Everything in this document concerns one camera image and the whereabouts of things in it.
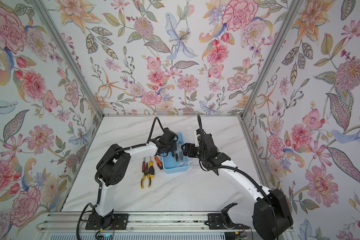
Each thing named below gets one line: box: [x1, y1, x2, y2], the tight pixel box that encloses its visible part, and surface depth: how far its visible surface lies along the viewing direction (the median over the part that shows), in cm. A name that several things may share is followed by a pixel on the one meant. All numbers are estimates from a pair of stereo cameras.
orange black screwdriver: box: [154, 156, 164, 170], surface depth 95 cm
